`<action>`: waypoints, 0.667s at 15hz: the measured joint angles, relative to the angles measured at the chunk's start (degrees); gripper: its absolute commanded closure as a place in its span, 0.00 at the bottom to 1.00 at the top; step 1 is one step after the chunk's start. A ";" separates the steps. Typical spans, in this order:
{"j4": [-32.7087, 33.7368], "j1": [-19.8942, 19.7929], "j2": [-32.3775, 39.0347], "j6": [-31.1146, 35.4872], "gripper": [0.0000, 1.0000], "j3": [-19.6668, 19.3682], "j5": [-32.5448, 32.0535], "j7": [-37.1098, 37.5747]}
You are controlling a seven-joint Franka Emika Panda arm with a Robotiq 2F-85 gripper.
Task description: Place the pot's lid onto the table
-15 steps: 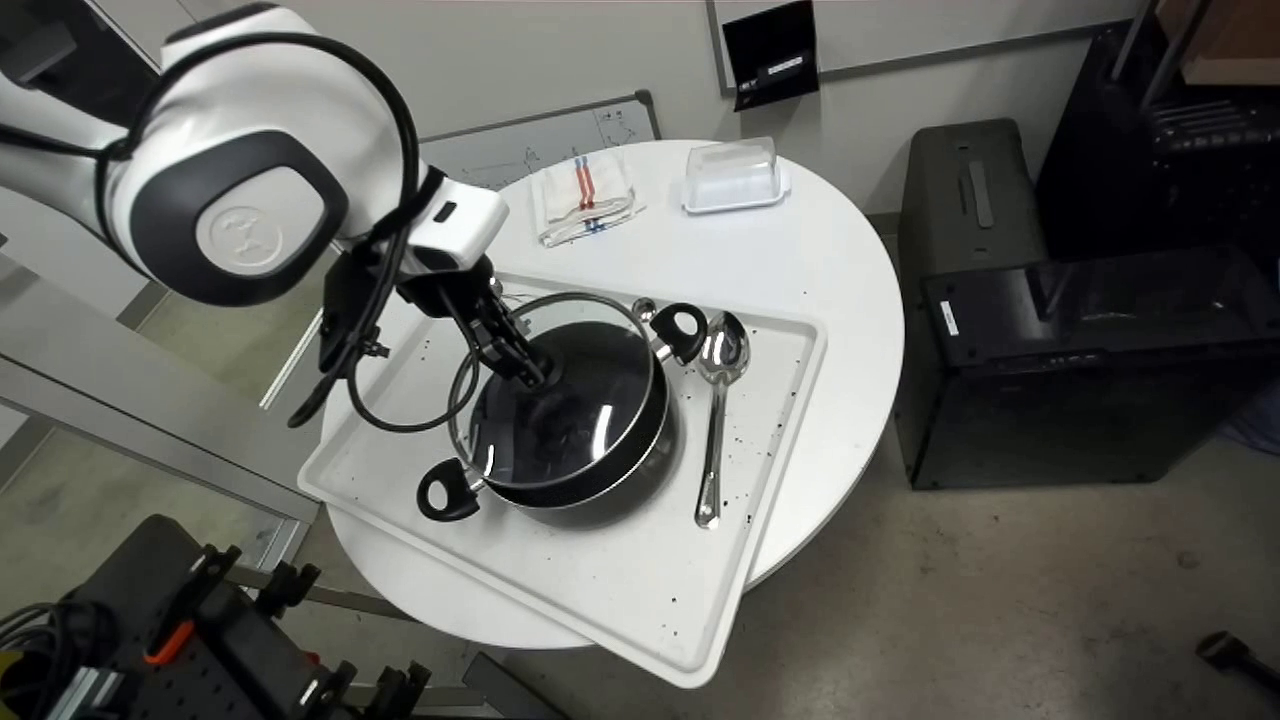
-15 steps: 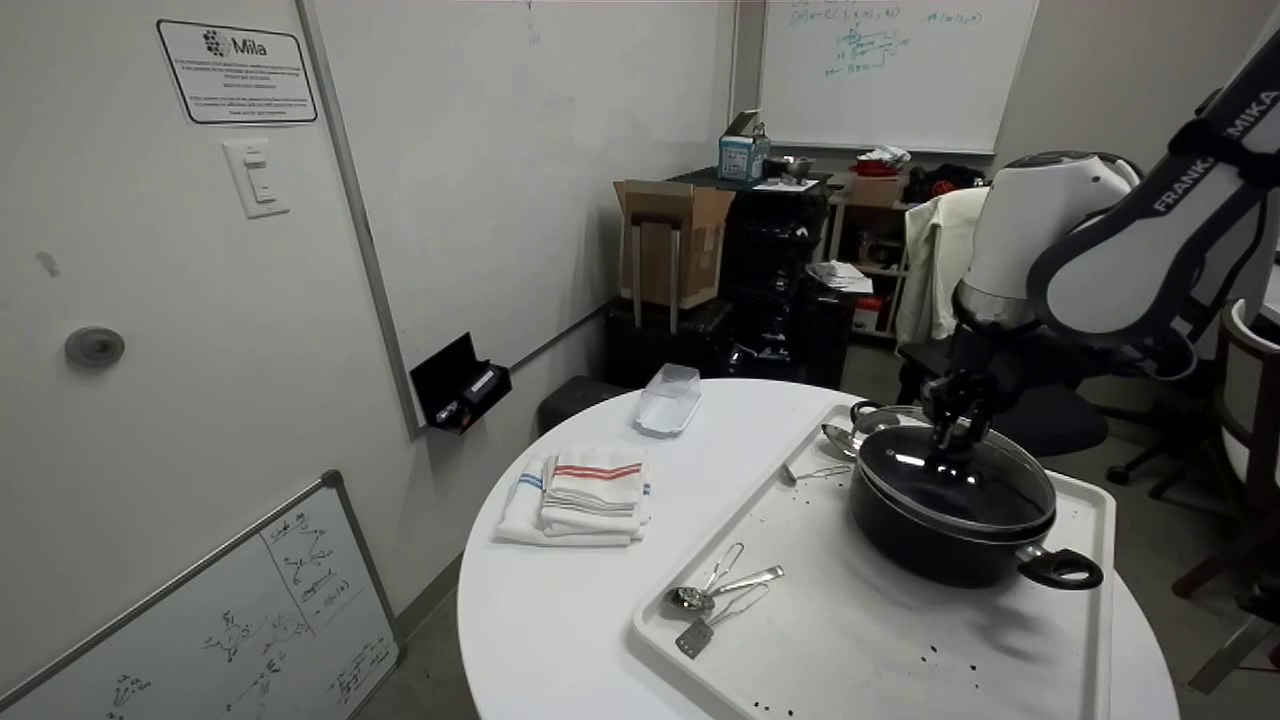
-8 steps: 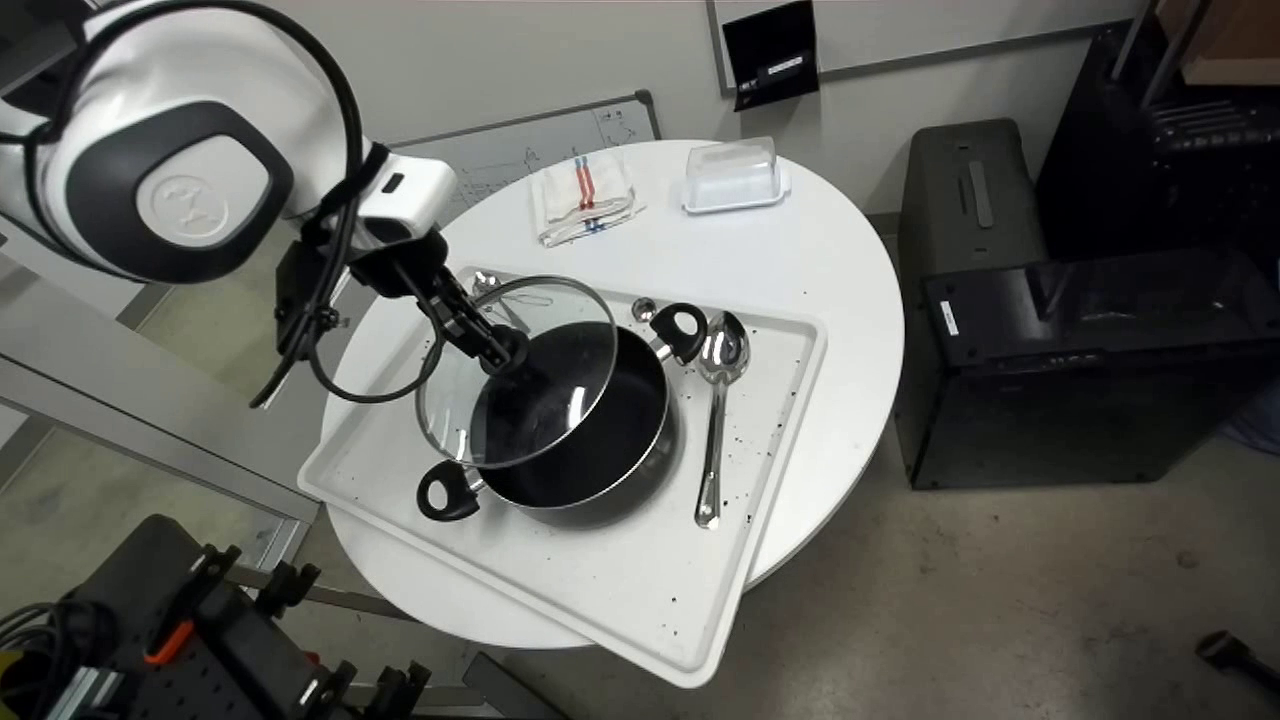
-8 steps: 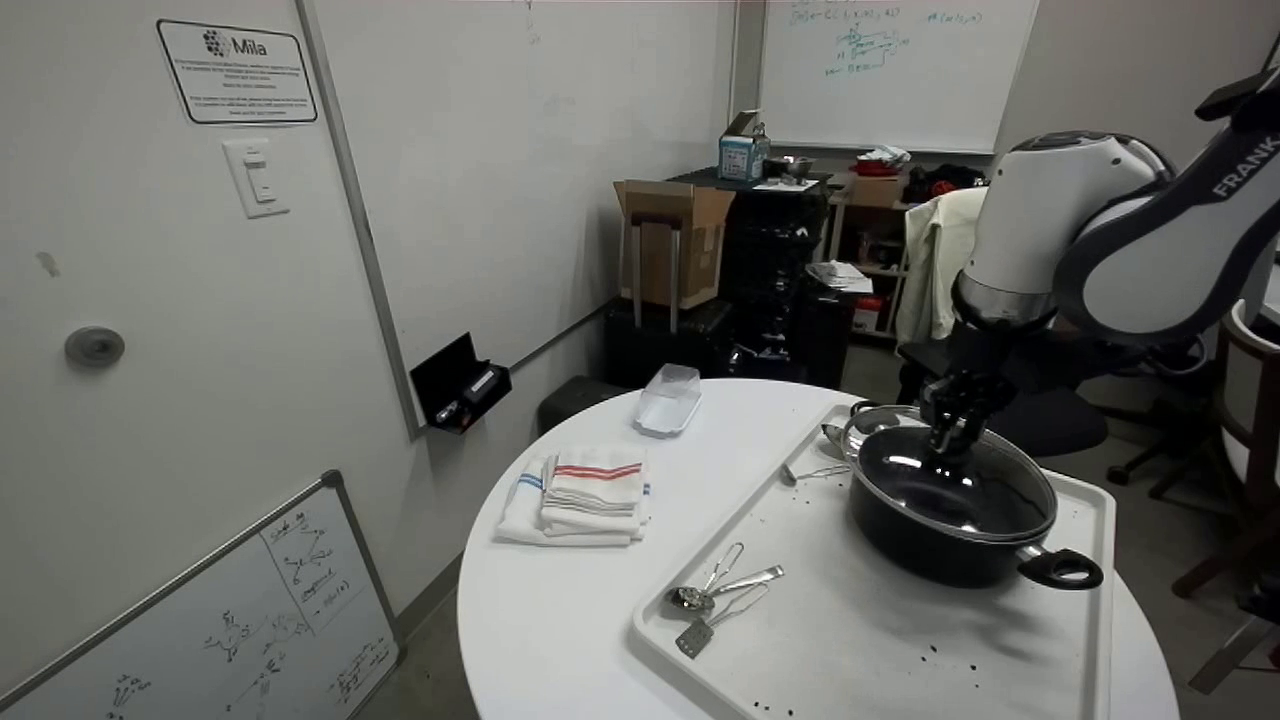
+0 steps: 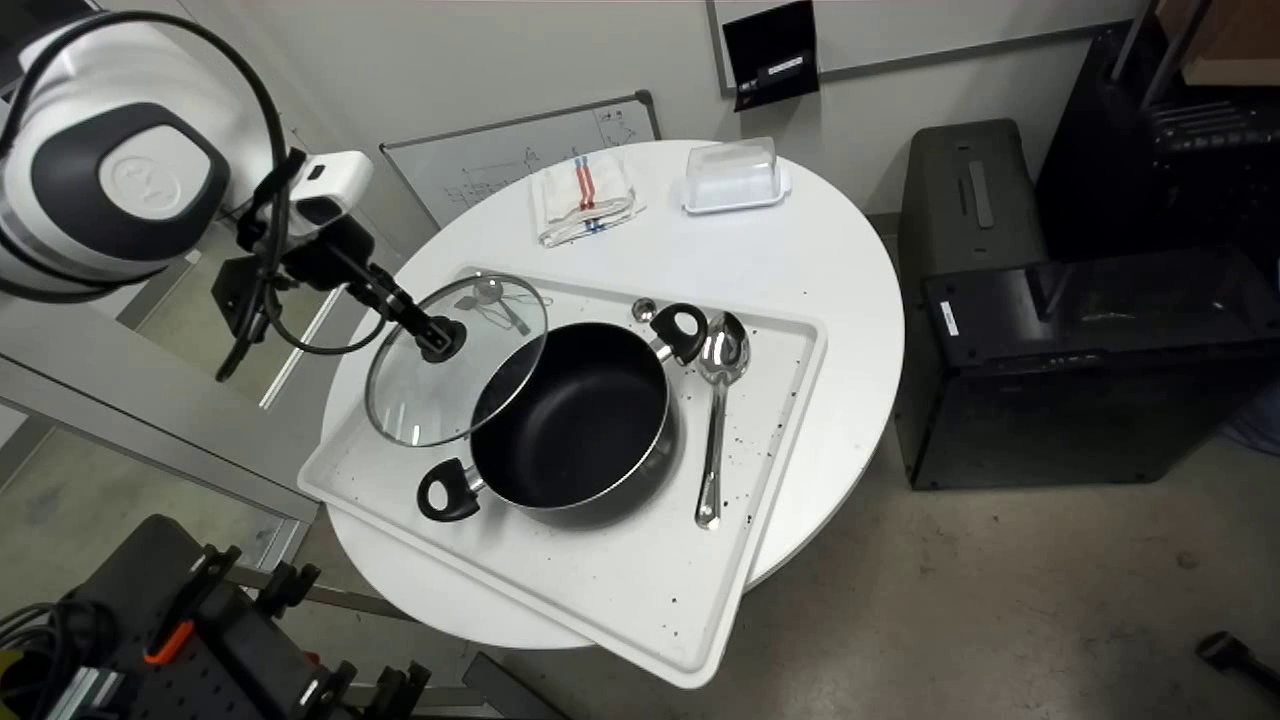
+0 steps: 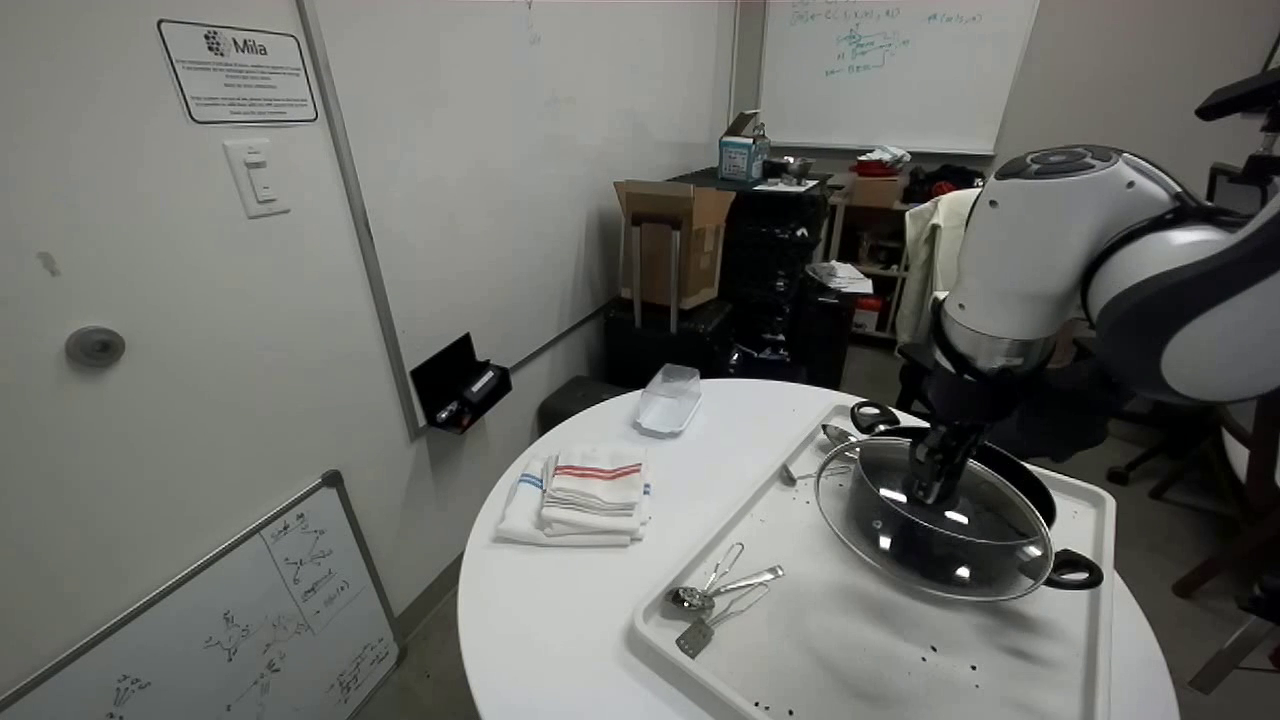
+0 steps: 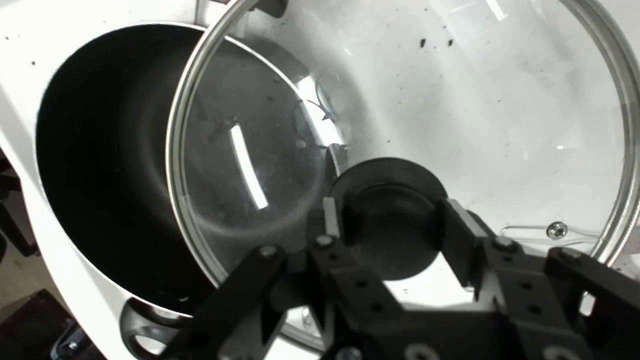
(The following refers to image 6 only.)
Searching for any round grey wall bumper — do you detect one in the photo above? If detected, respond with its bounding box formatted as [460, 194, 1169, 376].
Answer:
[60, 321, 131, 376]

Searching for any large wall whiteboard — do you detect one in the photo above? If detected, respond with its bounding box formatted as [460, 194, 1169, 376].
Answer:
[293, 0, 745, 439]

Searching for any black pot with loop handles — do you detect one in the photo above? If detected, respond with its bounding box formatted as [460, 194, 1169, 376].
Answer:
[845, 398, 1110, 596]

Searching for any small whiteboard with scribbles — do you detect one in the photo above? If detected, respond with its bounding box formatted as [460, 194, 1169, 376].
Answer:
[0, 465, 404, 720]

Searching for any whiteboard with green writing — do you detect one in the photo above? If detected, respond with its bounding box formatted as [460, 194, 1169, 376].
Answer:
[755, 0, 1045, 160]

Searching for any blue tissue box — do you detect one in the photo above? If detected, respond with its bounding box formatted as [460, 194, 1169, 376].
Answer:
[713, 109, 777, 189]

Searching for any white towel red stripe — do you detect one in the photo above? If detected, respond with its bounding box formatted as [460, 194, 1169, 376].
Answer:
[537, 444, 658, 543]

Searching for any cluttered wooden shelf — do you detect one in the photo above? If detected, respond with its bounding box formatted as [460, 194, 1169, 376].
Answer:
[823, 142, 993, 346]

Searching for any white wall notice sign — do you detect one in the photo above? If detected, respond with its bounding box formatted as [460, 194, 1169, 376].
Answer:
[151, 14, 326, 129]

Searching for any white plastic tray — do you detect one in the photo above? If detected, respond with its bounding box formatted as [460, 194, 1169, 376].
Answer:
[623, 398, 1124, 720]

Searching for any white paper stack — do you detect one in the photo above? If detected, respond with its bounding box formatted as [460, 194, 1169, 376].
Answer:
[805, 256, 882, 300]

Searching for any black stand with mount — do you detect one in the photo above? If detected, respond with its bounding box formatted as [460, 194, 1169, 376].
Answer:
[1174, 35, 1280, 696]

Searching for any black drawer cabinet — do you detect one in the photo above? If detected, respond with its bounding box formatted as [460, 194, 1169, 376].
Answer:
[718, 175, 839, 389]

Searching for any clear plastic container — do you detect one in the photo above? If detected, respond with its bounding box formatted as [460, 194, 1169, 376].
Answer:
[634, 362, 709, 439]

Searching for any beige hanging cloth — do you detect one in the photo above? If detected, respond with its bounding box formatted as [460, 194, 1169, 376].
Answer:
[892, 185, 988, 358]

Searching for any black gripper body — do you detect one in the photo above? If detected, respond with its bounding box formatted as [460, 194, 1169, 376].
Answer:
[910, 358, 1001, 471]

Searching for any black eraser holder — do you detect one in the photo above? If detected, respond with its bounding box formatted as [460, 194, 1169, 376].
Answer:
[409, 329, 516, 438]

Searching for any brown cardboard box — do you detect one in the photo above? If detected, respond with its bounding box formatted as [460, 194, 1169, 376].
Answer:
[608, 175, 739, 318]

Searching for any white light switch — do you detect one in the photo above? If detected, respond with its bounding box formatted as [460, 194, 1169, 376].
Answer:
[219, 132, 295, 223]

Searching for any small flat metal piece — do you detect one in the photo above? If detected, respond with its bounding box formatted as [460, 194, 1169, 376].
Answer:
[673, 616, 720, 659]

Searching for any white towel blue stripe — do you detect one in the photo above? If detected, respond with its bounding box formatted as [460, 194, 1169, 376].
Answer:
[492, 465, 648, 553]

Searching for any glass pot lid black knob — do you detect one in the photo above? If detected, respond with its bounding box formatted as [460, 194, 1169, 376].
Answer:
[811, 431, 1061, 607]

